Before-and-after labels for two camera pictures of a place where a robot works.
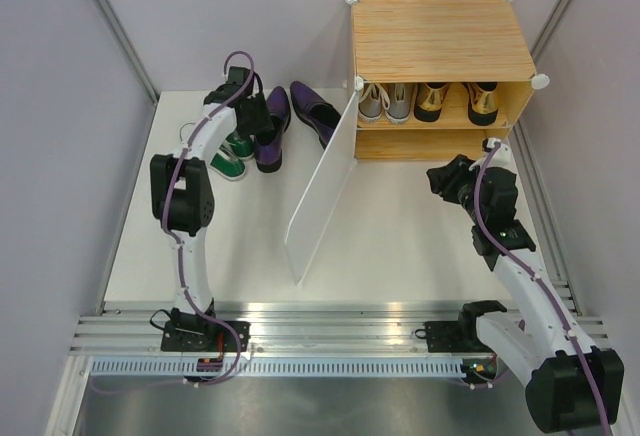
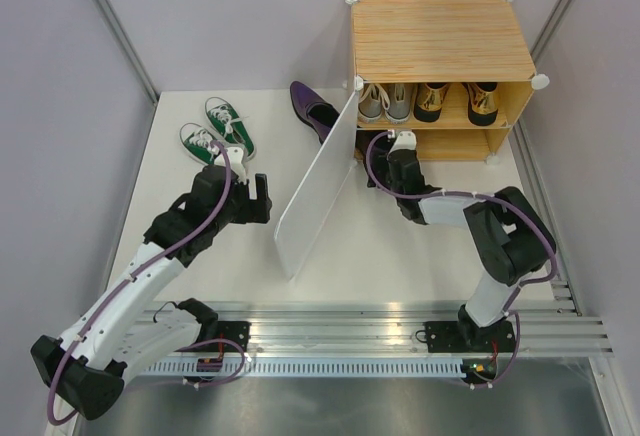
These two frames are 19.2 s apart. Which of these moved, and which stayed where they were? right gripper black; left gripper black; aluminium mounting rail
Moved: right gripper black; left gripper black
Stayed: aluminium mounting rail
